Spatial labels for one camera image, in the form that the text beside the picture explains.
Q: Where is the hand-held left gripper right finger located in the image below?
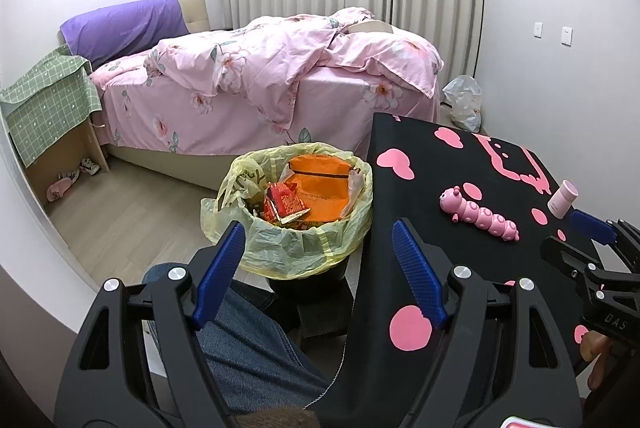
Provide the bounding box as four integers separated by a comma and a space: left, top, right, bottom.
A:
391, 218, 583, 428

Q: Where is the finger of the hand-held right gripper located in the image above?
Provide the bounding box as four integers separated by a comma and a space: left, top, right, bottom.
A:
541, 235, 607, 283
568, 208, 640, 265

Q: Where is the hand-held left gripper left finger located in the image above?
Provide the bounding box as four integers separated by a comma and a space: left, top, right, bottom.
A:
54, 219, 247, 428

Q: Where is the black trash bin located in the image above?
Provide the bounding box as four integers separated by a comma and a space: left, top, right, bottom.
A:
267, 258, 351, 344

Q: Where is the red gold snack packet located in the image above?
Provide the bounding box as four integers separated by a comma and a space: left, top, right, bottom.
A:
263, 182, 311, 225

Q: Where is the large orange packet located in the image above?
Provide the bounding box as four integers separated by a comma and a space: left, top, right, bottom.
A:
281, 154, 353, 223

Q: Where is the person's right hand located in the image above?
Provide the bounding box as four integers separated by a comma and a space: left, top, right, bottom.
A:
580, 330, 615, 391

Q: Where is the person's leg in jeans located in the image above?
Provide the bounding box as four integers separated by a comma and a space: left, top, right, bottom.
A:
142, 263, 333, 414

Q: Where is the pink caterpillar toy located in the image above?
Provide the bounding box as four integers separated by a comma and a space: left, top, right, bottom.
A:
439, 188, 521, 243

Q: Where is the brown fuzzy cloth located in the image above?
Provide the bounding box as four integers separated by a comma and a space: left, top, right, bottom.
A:
232, 408, 321, 428

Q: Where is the white plastic bag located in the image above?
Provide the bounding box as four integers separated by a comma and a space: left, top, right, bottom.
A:
442, 75, 483, 133

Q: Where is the pink slipper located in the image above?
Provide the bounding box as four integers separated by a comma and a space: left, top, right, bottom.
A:
46, 173, 81, 203

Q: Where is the bed with pink sheet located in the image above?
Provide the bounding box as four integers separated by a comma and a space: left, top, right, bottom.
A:
89, 58, 441, 191

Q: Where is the cardboard bedside box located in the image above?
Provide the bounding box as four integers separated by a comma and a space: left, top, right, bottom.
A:
22, 115, 112, 209

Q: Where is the pink floral duvet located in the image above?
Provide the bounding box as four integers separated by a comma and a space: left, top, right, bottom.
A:
145, 8, 445, 131

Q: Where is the green checked cloth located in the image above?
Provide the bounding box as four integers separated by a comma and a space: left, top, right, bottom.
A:
0, 46, 103, 169

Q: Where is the beige headboard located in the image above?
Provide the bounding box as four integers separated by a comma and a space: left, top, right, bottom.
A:
175, 0, 208, 33

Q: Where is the purple pillow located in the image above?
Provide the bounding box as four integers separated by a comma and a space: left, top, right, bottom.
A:
60, 0, 191, 68

